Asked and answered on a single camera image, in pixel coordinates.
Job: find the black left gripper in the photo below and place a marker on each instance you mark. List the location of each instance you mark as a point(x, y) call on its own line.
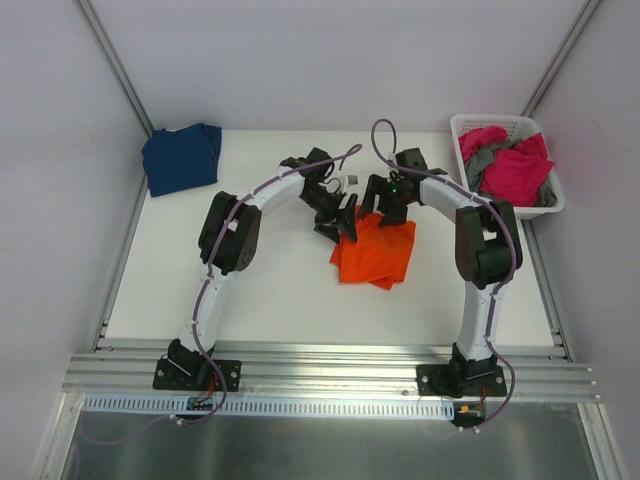
point(333, 216)

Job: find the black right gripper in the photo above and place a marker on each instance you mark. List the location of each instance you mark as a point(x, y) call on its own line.
point(382, 201)

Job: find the orange t shirt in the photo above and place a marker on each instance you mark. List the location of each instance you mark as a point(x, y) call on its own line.
point(380, 256)

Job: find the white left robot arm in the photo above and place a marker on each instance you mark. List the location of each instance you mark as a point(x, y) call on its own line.
point(228, 243)

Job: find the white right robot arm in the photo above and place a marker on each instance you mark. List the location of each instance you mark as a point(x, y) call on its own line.
point(487, 255)

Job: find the grey t shirt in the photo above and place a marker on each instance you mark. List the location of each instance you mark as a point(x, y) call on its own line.
point(480, 170)

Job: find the pink t shirt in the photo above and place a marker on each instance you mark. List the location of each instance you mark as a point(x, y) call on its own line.
point(515, 170)

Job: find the white plastic basket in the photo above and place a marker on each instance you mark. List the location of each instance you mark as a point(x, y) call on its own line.
point(505, 157)

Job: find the blue folded t shirt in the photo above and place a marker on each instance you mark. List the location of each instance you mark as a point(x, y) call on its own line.
point(180, 160)

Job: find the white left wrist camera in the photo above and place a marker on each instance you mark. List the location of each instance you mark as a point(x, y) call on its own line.
point(349, 180)

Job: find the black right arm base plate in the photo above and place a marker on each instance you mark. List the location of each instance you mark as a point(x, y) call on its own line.
point(441, 380)

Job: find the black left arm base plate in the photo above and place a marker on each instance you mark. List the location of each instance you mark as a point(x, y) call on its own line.
point(169, 377)

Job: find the aluminium front mounting rail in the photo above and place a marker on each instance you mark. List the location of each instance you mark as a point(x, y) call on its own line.
point(543, 374)

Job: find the right corner aluminium post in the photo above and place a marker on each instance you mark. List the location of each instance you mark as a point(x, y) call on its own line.
point(577, 29)

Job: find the corner aluminium post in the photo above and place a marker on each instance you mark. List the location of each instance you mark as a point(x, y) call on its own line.
point(92, 19)
point(577, 29)

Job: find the left corner aluminium post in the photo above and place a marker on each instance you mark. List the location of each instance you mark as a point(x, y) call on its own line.
point(92, 19)

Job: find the white slotted cable duct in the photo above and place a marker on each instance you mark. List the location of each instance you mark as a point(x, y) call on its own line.
point(271, 406)

